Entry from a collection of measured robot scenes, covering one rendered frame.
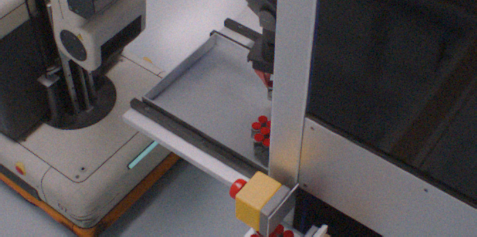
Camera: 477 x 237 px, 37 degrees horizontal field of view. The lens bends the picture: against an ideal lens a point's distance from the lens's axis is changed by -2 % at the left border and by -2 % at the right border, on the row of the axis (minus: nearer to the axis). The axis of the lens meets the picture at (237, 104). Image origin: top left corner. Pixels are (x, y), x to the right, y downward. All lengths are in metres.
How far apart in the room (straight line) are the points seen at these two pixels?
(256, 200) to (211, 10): 2.02
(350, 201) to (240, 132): 0.40
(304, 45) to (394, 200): 0.30
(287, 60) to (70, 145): 1.37
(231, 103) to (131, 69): 1.00
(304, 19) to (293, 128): 0.24
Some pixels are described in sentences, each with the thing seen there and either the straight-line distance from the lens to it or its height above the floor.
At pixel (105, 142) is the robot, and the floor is 0.28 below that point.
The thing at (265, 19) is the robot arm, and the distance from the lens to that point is 1.37.
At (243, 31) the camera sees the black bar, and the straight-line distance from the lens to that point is 1.75.
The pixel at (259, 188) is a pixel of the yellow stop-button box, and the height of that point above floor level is 1.03.
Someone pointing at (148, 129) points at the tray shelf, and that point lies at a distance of 1.57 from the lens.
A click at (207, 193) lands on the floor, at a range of 2.53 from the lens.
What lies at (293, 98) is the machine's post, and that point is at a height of 1.23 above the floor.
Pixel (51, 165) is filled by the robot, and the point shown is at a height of 0.28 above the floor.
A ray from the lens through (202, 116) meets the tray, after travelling 1.58.
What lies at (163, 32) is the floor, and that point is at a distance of 3.11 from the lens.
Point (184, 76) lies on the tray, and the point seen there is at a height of 0.88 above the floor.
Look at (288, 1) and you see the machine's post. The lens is 1.02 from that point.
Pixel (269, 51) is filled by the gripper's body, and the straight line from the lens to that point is 1.46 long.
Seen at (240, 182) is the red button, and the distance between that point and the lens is 1.30.
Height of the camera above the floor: 2.06
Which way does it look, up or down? 48 degrees down
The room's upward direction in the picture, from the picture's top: straight up
